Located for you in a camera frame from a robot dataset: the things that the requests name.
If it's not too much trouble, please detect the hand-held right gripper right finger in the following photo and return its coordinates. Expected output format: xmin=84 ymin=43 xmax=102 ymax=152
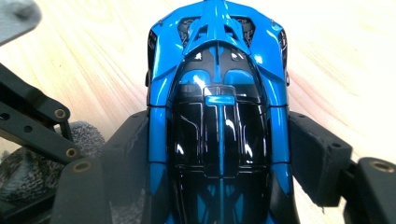
xmin=289 ymin=111 xmax=354 ymax=208

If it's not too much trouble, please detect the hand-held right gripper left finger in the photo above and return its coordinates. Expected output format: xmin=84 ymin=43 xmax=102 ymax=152
xmin=101 ymin=109 xmax=153 ymax=224

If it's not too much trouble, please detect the grey cloth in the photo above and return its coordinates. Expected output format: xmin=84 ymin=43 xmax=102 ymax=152
xmin=0 ymin=120 xmax=106 ymax=203

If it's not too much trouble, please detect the blue and black toy car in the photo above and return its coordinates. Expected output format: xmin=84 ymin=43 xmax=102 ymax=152
xmin=144 ymin=0 xmax=302 ymax=224

